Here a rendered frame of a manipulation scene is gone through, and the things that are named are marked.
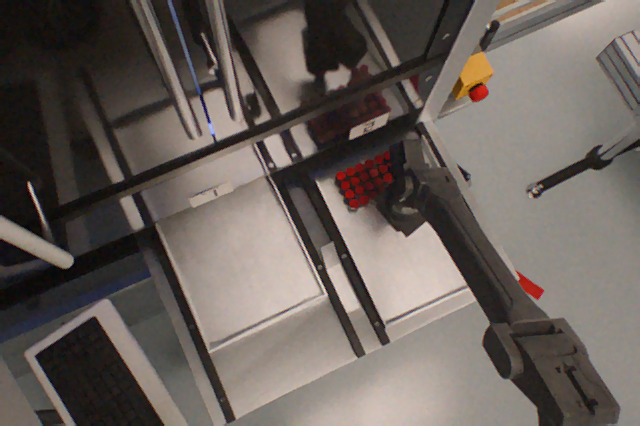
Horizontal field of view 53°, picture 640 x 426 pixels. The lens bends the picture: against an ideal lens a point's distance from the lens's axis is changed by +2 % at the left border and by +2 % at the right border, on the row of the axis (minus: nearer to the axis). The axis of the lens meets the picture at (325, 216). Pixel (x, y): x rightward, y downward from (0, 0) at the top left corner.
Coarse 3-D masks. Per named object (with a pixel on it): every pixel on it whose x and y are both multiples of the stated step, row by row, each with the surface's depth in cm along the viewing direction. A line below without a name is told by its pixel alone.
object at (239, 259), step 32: (256, 192) 137; (160, 224) 134; (192, 224) 134; (224, 224) 134; (256, 224) 135; (288, 224) 135; (192, 256) 132; (224, 256) 133; (256, 256) 133; (288, 256) 133; (192, 288) 131; (224, 288) 131; (256, 288) 131; (288, 288) 132; (320, 288) 132; (224, 320) 129; (256, 320) 130
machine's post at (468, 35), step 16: (480, 0) 96; (496, 0) 99; (464, 16) 101; (480, 16) 102; (464, 32) 105; (480, 32) 108; (448, 48) 111; (464, 48) 112; (448, 64) 115; (464, 64) 119; (448, 80) 123; (432, 96) 128; (416, 112) 138; (432, 112) 138
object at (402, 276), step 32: (320, 192) 135; (352, 224) 136; (384, 224) 136; (352, 256) 131; (384, 256) 134; (416, 256) 135; (448, 256) 135; (384, 288) 133; (416, 288) 133; (448, 288) 133; (384, 320) 131
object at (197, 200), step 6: (222, 186) 120; (228, 186) 122; (204, 192) 119; (210, 192) 120; (222, 192) 123; (228, 192) 125; (192, 198) 119; (198, 198) 120; (204, 198) 122; (210, 198) 123; (192, 204) 122; (198, 204) 123
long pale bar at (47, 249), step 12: (0, 216) 77; (0, 228) 77; (12, 228) 79; (24, 228) 84; (48, 228) 98; (12, 240) 81; (24, 240) 83; (36, 240) 87; (48, 240) 97; (36, 252) 89; (48, 252) 91; (60, 252) 95; (60, 264) 97
